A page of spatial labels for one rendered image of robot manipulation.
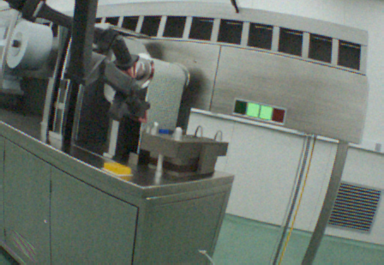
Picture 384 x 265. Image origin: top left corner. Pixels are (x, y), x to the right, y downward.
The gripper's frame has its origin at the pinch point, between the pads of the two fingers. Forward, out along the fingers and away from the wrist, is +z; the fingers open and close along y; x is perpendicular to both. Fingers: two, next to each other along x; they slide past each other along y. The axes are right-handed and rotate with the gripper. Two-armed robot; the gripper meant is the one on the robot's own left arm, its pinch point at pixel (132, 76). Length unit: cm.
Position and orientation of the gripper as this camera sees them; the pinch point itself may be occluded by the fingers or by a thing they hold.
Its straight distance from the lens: 159.4
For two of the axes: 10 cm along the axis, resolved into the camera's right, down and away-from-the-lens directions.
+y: 8.6, 1.8, -4.8
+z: 2.7, 6.5, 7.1
